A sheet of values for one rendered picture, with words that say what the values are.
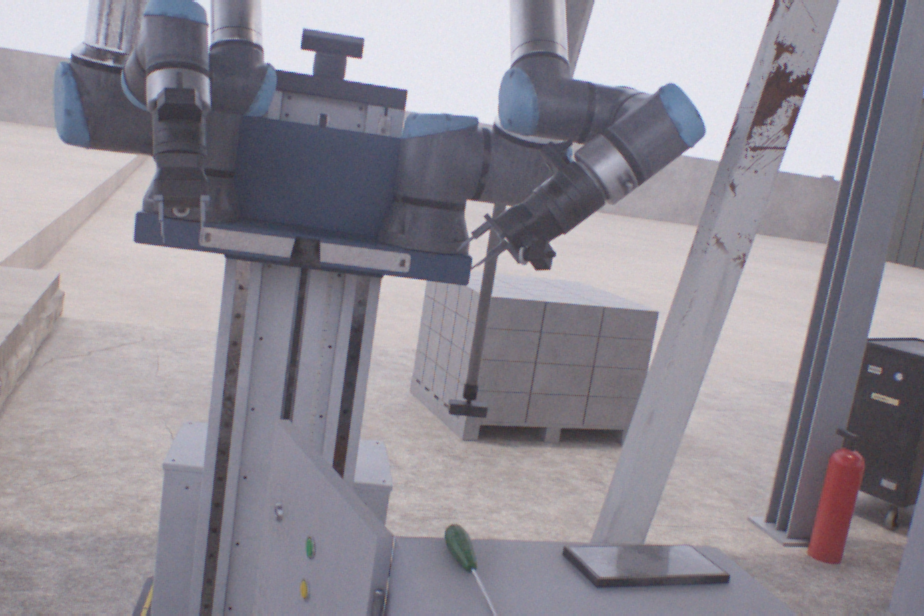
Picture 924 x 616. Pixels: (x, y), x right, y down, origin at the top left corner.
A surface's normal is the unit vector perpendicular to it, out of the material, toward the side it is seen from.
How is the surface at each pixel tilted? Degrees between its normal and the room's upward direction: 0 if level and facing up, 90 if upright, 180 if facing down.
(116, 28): 100
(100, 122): 105
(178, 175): 63
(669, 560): 0
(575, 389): 90
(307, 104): 90
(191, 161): 75
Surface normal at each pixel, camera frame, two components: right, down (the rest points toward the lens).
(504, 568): 0.14, -0.97
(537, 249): -0.44, -0.50
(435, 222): 0.26, -0.14
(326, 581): -0.89, -0.05
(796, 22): 0.22, 0.36
